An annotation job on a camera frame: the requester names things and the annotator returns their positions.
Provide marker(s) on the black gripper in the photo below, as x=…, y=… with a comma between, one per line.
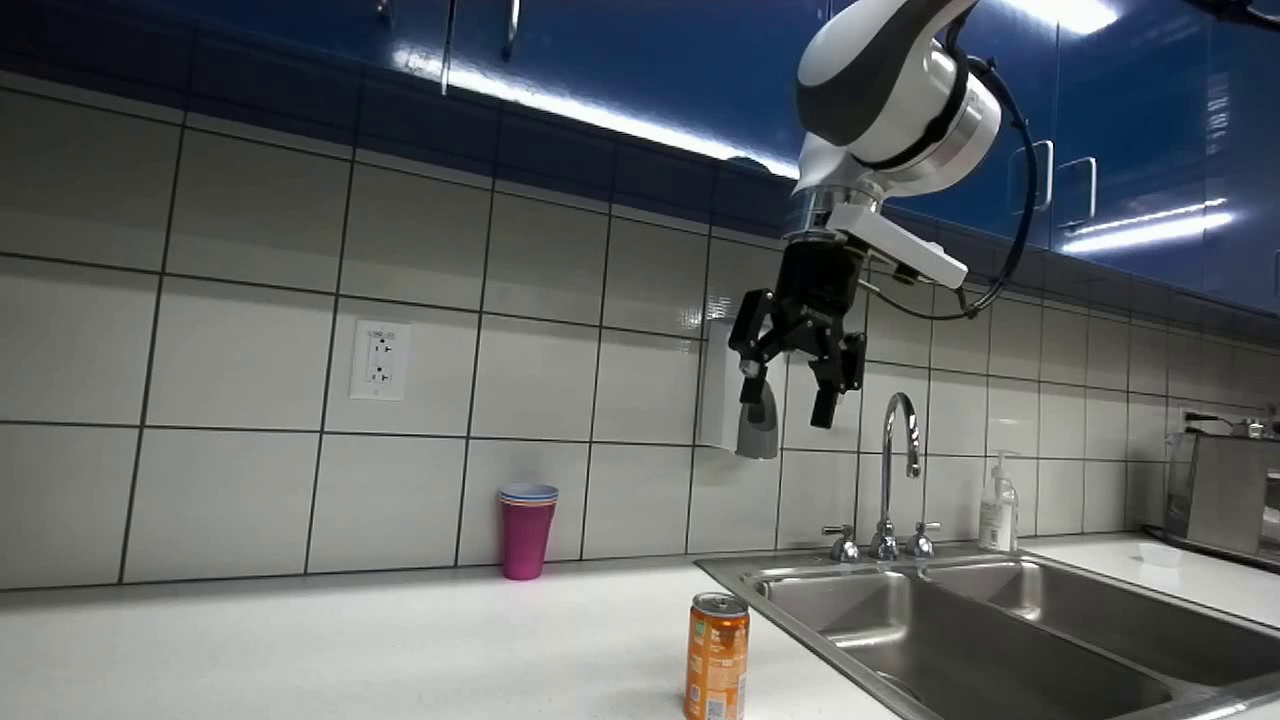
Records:
x=809, y=306

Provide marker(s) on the orange soda can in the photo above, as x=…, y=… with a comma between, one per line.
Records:
x=716, y=657

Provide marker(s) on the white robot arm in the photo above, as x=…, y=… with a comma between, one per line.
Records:
x=888, y=110

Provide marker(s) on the chrome sink faucet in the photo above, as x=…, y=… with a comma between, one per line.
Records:
x=886, y=543

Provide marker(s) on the stainless steel double sink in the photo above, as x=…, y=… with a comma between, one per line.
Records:
x=1009, y=637

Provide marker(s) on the pink plastic cup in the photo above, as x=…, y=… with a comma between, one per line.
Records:
x=525, y=527

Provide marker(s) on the blue upper cabinets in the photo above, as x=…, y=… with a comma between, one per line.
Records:
x=1162, y=120

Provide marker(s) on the stainless steel toaster oven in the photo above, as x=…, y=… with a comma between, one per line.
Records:
x=1225, y=488

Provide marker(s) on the white wall soap dispenser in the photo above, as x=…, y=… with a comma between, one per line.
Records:
x=724, y=421

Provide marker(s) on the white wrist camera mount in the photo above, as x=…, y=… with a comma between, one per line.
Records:
x=871, y=227

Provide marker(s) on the white electrical wall outlet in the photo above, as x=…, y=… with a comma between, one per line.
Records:
x=381, y=352

